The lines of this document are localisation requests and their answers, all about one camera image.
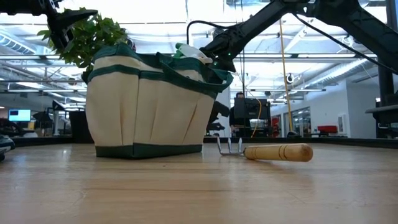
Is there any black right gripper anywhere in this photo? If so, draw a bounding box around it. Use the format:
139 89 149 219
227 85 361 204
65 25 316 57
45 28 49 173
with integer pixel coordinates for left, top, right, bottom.
208 100 231 125

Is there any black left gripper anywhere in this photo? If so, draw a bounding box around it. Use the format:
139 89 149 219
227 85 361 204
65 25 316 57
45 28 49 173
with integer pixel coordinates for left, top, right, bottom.
37 0 99 52

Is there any green spray bottle white trigger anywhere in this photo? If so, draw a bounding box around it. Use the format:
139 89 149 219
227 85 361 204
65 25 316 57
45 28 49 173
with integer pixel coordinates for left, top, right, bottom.
173 42 214 65

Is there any beige green canvas gardening bag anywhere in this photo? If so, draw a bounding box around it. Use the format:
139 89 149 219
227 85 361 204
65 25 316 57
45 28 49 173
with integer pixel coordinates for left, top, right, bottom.
81 42 234 160

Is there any small black equipment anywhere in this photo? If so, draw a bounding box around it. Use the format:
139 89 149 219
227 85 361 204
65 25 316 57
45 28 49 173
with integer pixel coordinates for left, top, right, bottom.
205 123 226 137

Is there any person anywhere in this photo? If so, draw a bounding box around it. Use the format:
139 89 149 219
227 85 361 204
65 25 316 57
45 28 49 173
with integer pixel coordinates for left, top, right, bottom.
229 91 249 138

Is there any green leafy plant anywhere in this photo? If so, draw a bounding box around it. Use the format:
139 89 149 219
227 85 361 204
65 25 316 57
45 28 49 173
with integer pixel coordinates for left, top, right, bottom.
37 6 129 69

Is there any black equipment cart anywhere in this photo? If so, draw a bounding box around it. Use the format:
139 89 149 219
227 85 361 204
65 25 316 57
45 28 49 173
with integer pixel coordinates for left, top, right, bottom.
233 97 272 138

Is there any red cabinet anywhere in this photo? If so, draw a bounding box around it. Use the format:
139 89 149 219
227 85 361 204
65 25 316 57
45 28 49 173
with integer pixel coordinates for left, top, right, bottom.
271 116 280 138

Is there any black plant pot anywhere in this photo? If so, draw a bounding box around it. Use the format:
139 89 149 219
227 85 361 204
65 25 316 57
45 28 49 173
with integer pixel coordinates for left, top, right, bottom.
68 110 94 144

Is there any red box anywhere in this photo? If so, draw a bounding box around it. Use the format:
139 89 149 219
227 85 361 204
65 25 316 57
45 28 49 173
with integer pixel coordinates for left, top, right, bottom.
317 125 338 134

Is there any blue lit computer screen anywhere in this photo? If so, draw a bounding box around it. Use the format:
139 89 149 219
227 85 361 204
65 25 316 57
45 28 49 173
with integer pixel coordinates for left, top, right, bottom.
7 108 32 123

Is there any grey desk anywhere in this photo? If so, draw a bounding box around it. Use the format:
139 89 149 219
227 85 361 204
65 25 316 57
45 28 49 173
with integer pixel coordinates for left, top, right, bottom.
365 104 398 139

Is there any black desk monitor with stand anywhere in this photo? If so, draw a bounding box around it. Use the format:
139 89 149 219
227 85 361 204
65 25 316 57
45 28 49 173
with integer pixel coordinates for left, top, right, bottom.
377 0 398 107

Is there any black hanging cable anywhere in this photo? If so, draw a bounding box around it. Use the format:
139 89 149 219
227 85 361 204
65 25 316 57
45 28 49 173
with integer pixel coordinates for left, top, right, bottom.
239 49 246 99

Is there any yellow cable loop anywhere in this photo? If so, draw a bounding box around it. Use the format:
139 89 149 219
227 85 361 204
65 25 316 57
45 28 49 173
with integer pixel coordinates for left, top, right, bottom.
250 98 263 138

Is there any wooden handled hand rake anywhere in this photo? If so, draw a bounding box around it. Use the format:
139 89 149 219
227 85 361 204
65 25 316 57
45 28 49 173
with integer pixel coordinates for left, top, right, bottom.
216 136 314 163

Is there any yellow hanging power cord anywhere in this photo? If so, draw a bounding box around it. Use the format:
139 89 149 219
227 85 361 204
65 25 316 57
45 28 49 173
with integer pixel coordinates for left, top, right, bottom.
278 18 295 133

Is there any black metal table frame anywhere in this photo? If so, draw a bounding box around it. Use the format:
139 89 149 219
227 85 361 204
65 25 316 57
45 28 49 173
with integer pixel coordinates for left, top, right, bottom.
11 136 398 149

